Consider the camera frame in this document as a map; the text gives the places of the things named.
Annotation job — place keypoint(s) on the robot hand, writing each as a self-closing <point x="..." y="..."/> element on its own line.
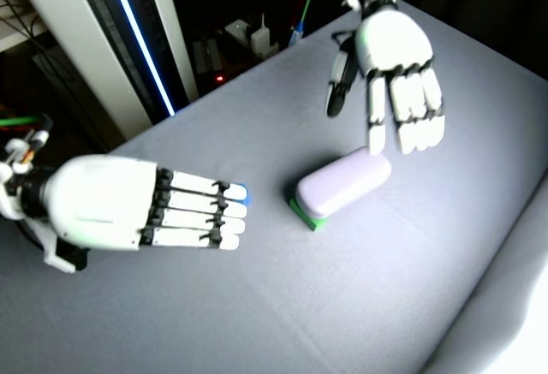
<point x="98" y="200"/>
<point x="391" y="40"/>

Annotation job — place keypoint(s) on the lilac glasses case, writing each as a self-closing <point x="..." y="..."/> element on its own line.
<point x="342" y="181"/>

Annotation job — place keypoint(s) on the white plastic bottle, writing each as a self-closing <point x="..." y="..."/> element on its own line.
<point x="262" y="40"/>

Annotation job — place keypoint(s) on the blue block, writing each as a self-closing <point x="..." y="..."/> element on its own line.
<point x="246" y="189"/>

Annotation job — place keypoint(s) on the white power adapter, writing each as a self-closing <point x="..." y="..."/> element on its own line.
<point x="237" y="31"/>

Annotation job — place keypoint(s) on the white column with blue light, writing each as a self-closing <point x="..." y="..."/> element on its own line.
<point x="64" y="27"/>

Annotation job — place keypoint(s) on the grey power strip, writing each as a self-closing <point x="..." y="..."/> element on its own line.
<point x="206" y="55"/>

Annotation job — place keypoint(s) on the white shelf board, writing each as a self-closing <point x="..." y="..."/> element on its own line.
<point x="17" y="33"/>

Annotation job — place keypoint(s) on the grey table cloth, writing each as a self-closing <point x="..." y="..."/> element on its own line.
<point x="257" y="305"/>

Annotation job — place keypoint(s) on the green block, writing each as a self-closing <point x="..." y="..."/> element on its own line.
<point x="317" y="223"/>

